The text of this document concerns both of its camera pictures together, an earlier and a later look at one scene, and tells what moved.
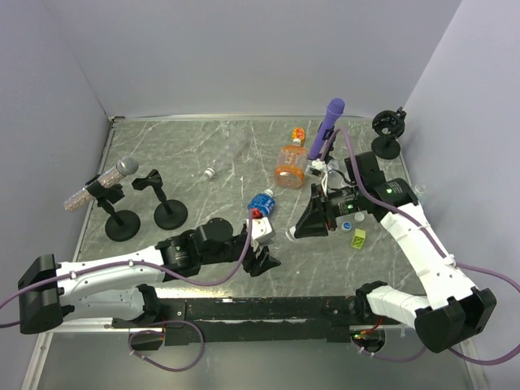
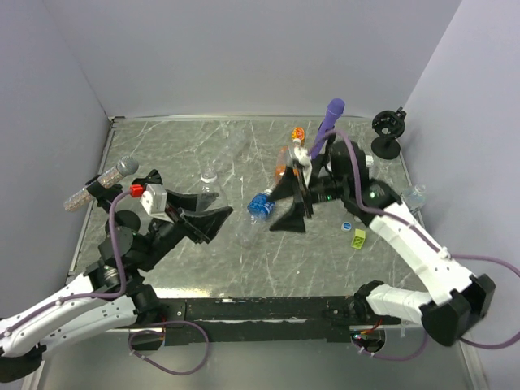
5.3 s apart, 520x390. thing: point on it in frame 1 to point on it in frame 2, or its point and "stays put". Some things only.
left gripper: x=263 y=262 to x=200 y=227
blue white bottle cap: x=346 y=226 stays put
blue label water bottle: x=262 y=205 stays put
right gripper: x=314 y=215 to x=292 y=221
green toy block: x=358 y=238 stays put
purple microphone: x=333 y=113 stays put
